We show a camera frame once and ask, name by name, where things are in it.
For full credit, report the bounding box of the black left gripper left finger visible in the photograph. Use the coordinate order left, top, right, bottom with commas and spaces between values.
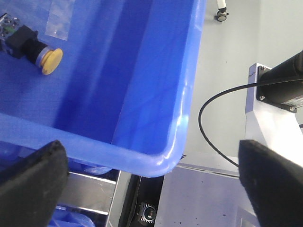
0, 140, 69, 227

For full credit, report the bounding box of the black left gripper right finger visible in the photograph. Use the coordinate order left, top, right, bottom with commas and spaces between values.
239, 140, 303, 227

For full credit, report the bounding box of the yellow mushroom push button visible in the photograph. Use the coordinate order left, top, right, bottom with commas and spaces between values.
4, 25, 63, 75

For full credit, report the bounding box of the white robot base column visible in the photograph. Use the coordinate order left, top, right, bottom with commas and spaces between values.
243, 62, 303, 166

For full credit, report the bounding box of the blue crate lower right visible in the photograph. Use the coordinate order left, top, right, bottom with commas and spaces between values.
47, 206, 95, 227

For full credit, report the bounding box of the blue plastic crate right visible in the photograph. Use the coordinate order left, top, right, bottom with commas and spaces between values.
0, 0, 206, 177

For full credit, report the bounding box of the caster wheel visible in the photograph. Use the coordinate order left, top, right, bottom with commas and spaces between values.
214, 0, 229, 22

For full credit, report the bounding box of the clear plastic bag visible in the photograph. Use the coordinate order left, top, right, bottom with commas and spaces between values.
45, 0, 75, 41

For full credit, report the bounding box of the stainless steel front rail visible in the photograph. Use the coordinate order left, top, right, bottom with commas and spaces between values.
58, 170, 120, 227

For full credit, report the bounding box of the black cable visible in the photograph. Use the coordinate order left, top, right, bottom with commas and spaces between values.
198, 79, 303, 167

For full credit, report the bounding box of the black front camera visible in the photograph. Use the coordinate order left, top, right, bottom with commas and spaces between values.
137, 202, 157, 225

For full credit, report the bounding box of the clear green switch component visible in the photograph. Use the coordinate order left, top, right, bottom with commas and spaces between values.
0, 13, 23, 53

